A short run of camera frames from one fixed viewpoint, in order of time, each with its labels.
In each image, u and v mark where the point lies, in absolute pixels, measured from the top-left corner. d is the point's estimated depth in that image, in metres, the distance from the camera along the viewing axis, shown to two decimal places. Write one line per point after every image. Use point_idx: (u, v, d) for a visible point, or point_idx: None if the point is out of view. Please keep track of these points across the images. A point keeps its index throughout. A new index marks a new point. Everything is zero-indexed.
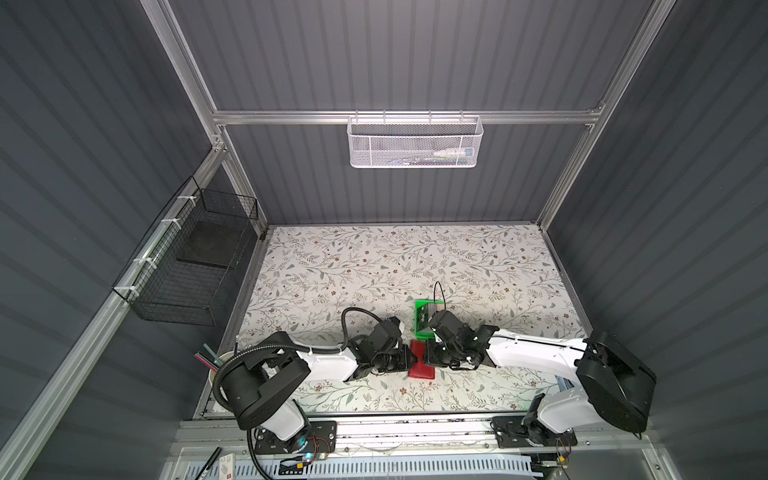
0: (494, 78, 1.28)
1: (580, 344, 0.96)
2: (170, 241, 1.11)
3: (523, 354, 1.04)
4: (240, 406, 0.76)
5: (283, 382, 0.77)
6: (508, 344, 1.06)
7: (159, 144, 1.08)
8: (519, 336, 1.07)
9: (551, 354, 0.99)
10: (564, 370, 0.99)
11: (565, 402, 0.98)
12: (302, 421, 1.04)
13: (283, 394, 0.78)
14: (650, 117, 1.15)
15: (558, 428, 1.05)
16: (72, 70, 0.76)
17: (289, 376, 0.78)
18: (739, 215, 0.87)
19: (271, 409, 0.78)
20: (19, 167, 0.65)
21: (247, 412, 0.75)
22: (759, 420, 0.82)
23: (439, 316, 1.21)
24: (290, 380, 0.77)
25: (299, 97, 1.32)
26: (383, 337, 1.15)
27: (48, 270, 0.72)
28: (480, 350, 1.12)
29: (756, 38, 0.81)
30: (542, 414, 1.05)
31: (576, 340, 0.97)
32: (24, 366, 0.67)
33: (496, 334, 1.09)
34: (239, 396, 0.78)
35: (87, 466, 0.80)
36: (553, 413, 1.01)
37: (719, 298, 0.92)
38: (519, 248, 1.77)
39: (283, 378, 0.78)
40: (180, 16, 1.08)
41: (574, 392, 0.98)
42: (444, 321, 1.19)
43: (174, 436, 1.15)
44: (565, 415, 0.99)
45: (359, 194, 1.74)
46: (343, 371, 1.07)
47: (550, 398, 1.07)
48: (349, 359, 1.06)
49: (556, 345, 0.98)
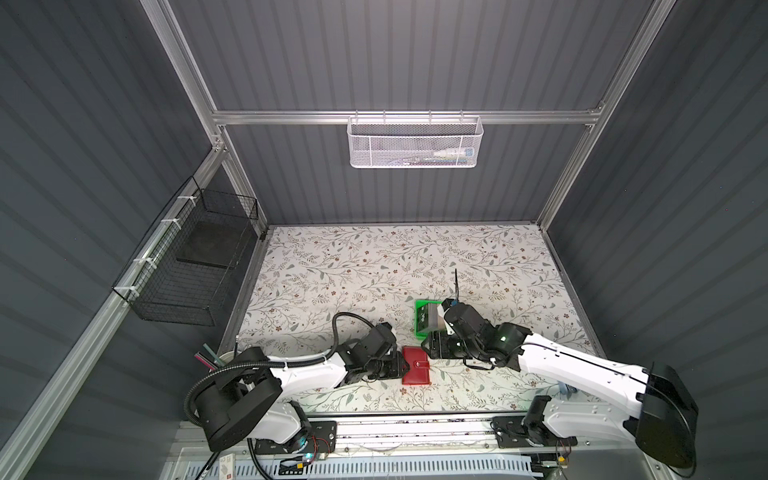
0: (494, 78, 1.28)
1: (641, 376, 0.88)
2: (170, 241, 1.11)
3: (566, 370, 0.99)
4: (212, 426, 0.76)
5: (258, 401, 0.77)
6: (548, 356, 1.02)
7: (159, 144, 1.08)
8: (561, 349, 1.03)
9: (605, 380, 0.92)
10: (620, 405, 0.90)
11: (590, 417, 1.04)
12: (296, 424, 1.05)
13: (256, 413, 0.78)
14: (650, 117, 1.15)
15: (559, 433, 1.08)
16: (71, 70, 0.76)
17: (260, 396, 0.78)
18: (740, 216, 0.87)
19: (246, 427, 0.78)
20: (19, 167, 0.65)
21: (219, 433, 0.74)
22: (760, 420, 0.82)
23: (457, 309, 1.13)
24: (262, 399, 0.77)
25: (299, 97, 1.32)
26: (376, 343, 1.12)
27: (48, 270, 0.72)
28: (505, 350, 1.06)
29: (756, 38, 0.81)
30: (551, 416, 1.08)
31: (634, 368, 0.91)
32: (25, 366, 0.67)
33: (534, 343, 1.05)
34: (209, 418, 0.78)
35: (87, 466, 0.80)
36: (568, 423, 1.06)
37: (720, 298, 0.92)
38: (519, 248, 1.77)
39: (257, 395, 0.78)
40: (180, 17, 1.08)
41: (595, 409, 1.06)
42: (464, 313, 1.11)
43: (174, 436, 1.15)
44: (580, 427, 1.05)
45: (359, 194, 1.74)
46: (329, 380, 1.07)
47: (560, 404, 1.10)
48: (337, 368, 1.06)
49: (611, 370, 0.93)
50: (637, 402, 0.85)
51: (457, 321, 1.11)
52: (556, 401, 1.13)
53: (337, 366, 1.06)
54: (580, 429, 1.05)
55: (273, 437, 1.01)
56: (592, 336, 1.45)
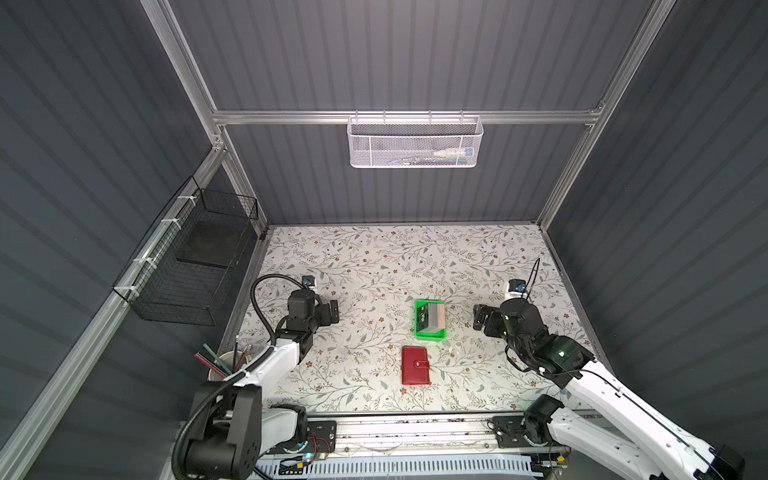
0: (495, 79, 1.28)
1: (707, 455, 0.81)
2: (170, 241, 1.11)
3: (621, 412, 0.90)
4: (225, 464, 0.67)
5: (249, 412, 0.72)
6: (605, 391, 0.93)
7: (159, 144, 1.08)
8: (624, 390, 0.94)
9: (663, 441, 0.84)
10: (666, 468, 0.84)
11: (611, 449, 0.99)
12: (294, 413, 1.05)
13: (253, 423, 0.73)
14: (650, 117, 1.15)
15: (558, 440, 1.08)
16: (72, 70, 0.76)
17: (244, 410, 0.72)
18: (739, 215, 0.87)
19: (253, 440, 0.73)
20: (20, 167, 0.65)
21: (236, 463, 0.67)
22: (759, 420, 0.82)
23: (519, 305, 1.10)
24: (251, 404, 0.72)
25: (299, 97, 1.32)
26: (300, 305, 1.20)
27: (48, 270, 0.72)
28: (557, 361, 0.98)
29: (756, 39, 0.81)
30: (559, 423, 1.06)
31: (700, 444, 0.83)
32: (25, 366, 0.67)
33: (595, 373, 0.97)
34: (213, 465, 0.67)
35: (88, 466, 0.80)
36: (580, 442, 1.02)
37: (720, 297, 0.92)
38: (519, 248, 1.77)
39: (243, 409, 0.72)
40: (180, 15, 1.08)
41: (622, 446, 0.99)
42: (526, 312, 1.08)
43: (173, 436, 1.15)
44: (590, 449, 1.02)
45: (359, 194, 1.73)
46: (290, 358, 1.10)
47: (580, 423, 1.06)
48: (290, 346, 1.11)
49: (674, 435, 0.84)
50: (692, 478, 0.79)
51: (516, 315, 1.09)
52: (574, 415, 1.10)
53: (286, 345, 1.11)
54: (587, 449, 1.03)
55: (281, 439, 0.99)
56: (592, 336, 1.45)
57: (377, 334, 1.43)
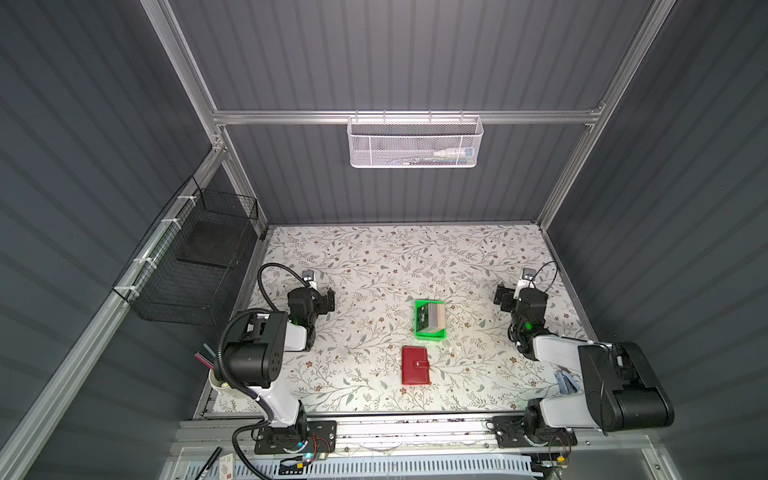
0: (495, 78, 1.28)
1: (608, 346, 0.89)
2: (170, 241, 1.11)
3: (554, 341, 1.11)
4: (258, 360, 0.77)
5: (278, 323, 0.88)
6: (549, 335, 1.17)
7: (159, 144, 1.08)
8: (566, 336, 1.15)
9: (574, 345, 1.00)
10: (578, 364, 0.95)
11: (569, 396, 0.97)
12: (296, 403, 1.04)
13: (280, 338, 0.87)
14: (650, 117, 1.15)
15: (550, 424, 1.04)
16: (73, 70, 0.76)
17: (275, 322, 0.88)
18: (739, 215, 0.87)
19: (278, 354, 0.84)
20: (20, 167, 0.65)
21: (267, 361, 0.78)
22: (760, 420, 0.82)
23: (534, 295, 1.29)
24: (280, 315, 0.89)
25: (299, 97, 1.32)
26: (299, 303, 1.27)
27: (49, 271, 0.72)
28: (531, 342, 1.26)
29: (756, 38, 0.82)
30: (545, 402, 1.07)
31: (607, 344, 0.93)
32: (25, 366, 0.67)
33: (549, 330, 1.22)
34: (248, 360, 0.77)
35: (87, 467, 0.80)
36: (558, 405, 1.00)
37: (720, 296, 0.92)
38: (519, 248, 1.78)
39: (274, 322, 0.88)
40: (180, 15, 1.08)
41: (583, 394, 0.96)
42: (534, 302, 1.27)
43: (174, 436, 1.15)
44: (564, 408, 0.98)
45: (359, 194, 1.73)
46: (299, 339, 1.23)
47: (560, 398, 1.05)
48: (296, 333, 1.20)
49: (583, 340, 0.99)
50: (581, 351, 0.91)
51: (525, 300, 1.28)
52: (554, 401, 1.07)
53: (295, 332, 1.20)
54: (565, 414, 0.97)
55: (282, 417, 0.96)
56: (592, 336, 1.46)
57: (376, 334, 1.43)
